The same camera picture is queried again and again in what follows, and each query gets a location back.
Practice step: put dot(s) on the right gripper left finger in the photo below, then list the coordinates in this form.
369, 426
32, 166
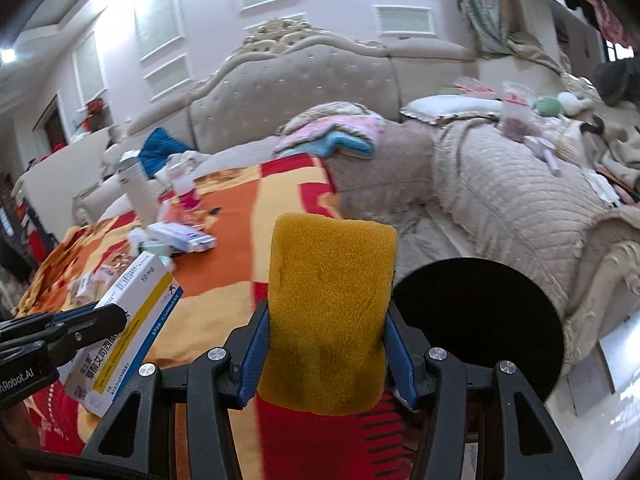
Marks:
136, 438

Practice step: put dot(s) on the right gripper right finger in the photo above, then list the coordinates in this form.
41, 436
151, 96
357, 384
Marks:
494, 406

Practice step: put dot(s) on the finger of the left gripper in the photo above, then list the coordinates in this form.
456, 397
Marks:
40, 321
65, 339

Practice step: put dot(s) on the blue yellow medicine box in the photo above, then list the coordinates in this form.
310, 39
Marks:
147, 292

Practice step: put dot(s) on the yellow sponge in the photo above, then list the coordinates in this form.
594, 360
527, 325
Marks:
328, 294

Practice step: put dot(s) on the white blue long box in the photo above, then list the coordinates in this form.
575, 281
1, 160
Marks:
180, 237

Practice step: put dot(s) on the black trash bin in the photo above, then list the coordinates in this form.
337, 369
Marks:
484, 312

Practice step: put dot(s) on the pink wet wipes pack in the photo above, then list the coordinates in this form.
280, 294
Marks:
92, 285

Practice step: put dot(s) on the teal tissue pack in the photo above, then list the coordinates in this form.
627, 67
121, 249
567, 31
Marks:
139, 241

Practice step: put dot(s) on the beige thermos bottle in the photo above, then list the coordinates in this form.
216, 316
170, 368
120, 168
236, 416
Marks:
138, 189

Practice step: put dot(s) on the red orange patterned blanket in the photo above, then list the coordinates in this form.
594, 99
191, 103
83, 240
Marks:
221, 289

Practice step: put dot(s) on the white pink pill bottle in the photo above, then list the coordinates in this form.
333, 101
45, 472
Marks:
183, 185

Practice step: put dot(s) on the blue jacket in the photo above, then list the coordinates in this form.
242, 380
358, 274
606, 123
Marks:
157, 148

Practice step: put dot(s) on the beige tufted sofa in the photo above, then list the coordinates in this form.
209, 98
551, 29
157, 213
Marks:
496, 195

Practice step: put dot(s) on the pink blue folded blankets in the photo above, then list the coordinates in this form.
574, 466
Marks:
330, 128

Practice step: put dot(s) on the white cushion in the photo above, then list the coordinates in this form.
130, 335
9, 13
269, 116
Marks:
445, 108

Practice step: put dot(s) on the green plush toy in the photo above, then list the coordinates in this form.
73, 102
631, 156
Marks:
548, 106

